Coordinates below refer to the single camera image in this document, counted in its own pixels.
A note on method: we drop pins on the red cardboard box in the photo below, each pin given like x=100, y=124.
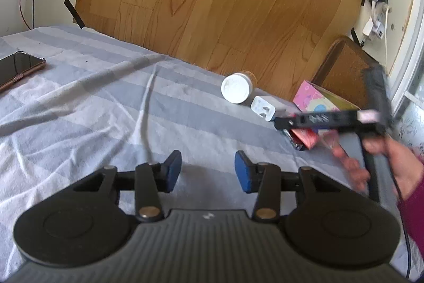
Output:
x=306, y=137

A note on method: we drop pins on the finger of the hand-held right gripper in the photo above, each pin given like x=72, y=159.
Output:
x=286, y=122

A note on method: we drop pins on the person's right forearm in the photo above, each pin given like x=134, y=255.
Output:
x=415, y=230

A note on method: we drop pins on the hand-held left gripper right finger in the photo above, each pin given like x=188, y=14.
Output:
x=242, y=173

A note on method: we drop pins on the person's right hand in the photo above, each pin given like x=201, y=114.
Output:
x=402, y=163

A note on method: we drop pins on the white wall socket with plugs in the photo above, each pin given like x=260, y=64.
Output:
x=377, y=22

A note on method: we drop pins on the white window frame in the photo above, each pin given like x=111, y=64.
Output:
x=409, y=37

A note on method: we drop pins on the smartphone in clear case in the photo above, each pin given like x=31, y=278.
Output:
x=18, y=66

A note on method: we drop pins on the white power adapter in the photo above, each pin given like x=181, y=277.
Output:
x=262, y=108

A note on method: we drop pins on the black tape strip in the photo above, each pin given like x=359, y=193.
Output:
x=74, y=12

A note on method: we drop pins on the pink printed box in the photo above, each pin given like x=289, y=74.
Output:
x=314, y=99

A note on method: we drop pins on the white lidded jar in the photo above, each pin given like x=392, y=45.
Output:
x=236, y=89

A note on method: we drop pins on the grey striped bed sheet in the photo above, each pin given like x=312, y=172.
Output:
x=99, y=124

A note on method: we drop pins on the small dark metal object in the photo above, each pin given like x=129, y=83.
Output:
x=296, y=143

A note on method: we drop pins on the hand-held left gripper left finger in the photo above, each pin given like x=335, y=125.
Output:
x=174, y=172

